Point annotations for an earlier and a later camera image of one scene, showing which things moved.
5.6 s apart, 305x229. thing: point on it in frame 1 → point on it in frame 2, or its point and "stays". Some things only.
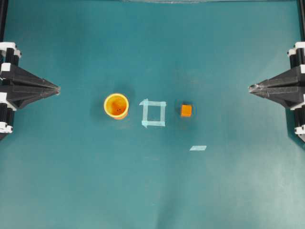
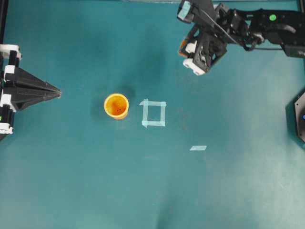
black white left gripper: x=30 y=88 stays
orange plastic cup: x=116 y=105 stays
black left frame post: x=4 y=11 stays
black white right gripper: x=287 y=88 → x=215 y=26
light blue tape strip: x=200 y=148 stays
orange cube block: x=186 y=110 → x=184 y=44
